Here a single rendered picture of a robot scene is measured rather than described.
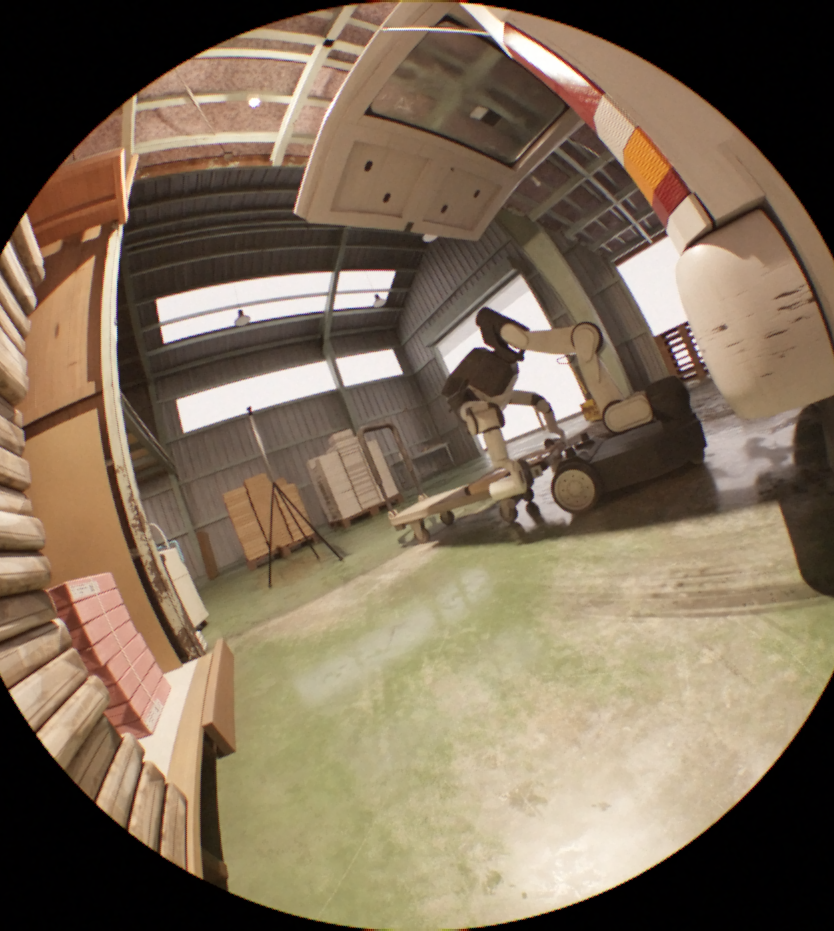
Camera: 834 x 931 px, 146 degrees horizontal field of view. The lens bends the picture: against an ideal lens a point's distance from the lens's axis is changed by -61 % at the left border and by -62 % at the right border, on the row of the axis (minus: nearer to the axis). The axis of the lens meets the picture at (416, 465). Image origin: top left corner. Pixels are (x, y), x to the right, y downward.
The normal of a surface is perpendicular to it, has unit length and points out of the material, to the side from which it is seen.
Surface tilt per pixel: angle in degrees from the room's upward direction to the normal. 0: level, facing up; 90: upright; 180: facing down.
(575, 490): 90
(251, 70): 180
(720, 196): 90
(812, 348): 95
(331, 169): 166
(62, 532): 90
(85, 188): 180
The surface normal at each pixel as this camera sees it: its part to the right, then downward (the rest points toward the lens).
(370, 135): 0.49, 0.85
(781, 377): -0.76, 0.45
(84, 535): 0.50, -0.22
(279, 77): 0.39, 0.92
